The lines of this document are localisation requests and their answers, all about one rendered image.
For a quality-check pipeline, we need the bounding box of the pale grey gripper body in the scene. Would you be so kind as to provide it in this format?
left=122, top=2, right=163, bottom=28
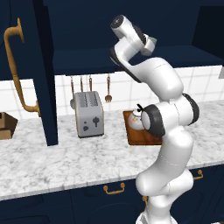
left=141, top=35, right=158, bottom=57

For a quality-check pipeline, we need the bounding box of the white floral kettle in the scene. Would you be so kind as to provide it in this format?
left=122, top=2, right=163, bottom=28
left=128, top=103, right=147, bottom=131

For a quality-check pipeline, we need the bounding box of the wooden tray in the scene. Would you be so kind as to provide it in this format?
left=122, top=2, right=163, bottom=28
left=122, top=109, right=164, bottom=146

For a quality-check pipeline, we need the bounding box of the grey two-slot toaster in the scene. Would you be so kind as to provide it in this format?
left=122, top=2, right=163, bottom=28
left=69, top=90, right=106, bottom=139

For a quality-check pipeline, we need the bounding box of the navy drawer front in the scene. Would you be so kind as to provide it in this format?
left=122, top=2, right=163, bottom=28
left=171, top=164, right=224, bottom=224
left=0, top=189, right=73, bottom=224
left=69, top=178, right=147, bottom=224

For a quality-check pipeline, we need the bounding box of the brown cardboard box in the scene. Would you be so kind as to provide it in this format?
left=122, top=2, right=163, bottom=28
left=0, top=111, right=19, bottom=141

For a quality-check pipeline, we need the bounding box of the navy wall cabinet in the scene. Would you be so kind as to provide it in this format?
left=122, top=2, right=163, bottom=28
left=43, top=0, right=224, bottom=76

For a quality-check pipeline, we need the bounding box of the navy cabinet door, curved handle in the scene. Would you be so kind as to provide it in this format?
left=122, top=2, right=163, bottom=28
left=0, top=0, right=59, bottom=147

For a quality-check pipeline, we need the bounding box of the curved brass door handle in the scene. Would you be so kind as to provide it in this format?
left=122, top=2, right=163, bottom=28
left=3, top=17, right=42, bottom=118

